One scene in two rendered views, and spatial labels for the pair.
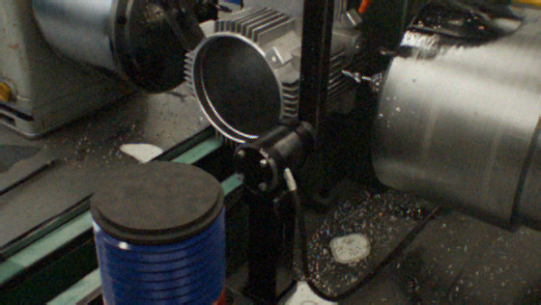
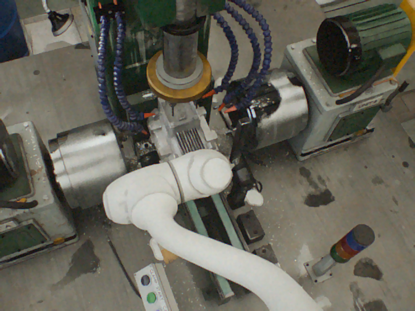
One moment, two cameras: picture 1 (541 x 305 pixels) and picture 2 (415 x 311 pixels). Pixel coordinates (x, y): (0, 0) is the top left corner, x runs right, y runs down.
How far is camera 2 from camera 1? 1.20 m
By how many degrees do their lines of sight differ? 51
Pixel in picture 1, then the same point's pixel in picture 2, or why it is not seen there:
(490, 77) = (286, 116)
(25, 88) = (71, 230)
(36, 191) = (125, 252)
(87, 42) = not seen: hidden behind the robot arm
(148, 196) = (364, 236)
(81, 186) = (133, 233)
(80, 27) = not seen: hidden behind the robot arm
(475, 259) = not seen: hidden behind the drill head
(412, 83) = (266, 130)
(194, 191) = (365, 229)
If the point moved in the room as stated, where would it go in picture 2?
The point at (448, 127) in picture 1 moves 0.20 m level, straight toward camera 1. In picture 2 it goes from (280, 133) to (323, 177)
